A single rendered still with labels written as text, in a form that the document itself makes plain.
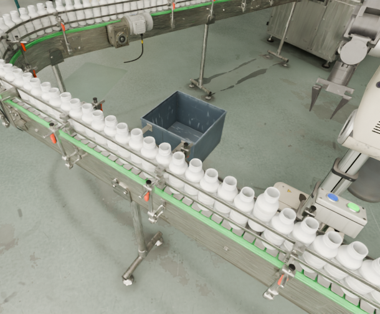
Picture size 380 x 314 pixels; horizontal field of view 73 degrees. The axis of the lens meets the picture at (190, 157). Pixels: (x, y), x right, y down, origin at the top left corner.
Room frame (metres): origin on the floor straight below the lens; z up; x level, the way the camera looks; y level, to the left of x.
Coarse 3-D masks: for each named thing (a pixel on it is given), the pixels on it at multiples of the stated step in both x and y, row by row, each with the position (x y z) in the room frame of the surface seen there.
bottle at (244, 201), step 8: (240, 192) 0.43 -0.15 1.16; (248, 192) 0.44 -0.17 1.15; (240, 200) 0.42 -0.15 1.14; (248, 200) 0.41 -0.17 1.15; (240, 208) 0.40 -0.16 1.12; (248, 208) 0.40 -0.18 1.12; (232, 216) 0.41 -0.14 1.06; (240, 216) 0.40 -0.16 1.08; (232, 224) 0.40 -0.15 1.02; (240, 224) 0.40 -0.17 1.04
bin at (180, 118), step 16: (176, 96) 1.23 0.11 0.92; (160, 112) 1.10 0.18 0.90; (176, 112) 1.23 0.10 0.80; (192, 112) 1.18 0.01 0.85; (208, 112) 1.13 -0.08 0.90; (224, 112) 1.07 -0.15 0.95; (144, 128) 0.92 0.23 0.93; (160, 128) 0.91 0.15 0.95; (176, 128) 1.16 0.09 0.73; (192, 128) 1.18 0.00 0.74; (208, 128) 1.13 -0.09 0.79; (176, 144) 0.87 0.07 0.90; (208, 144) 0.95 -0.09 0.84
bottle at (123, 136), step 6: (120, 126) 0.66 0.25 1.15; (126, 126) 0.65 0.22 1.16; (120, 132) 0.63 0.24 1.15; (126, 132) 0.64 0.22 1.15; (120, 138) 0.63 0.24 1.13; (126, 138) 0.63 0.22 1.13; (126, 144) 0.63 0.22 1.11; (120, 150) 0.62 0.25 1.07; (126, 150) 0.63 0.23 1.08; (126, 156) 0.62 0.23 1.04
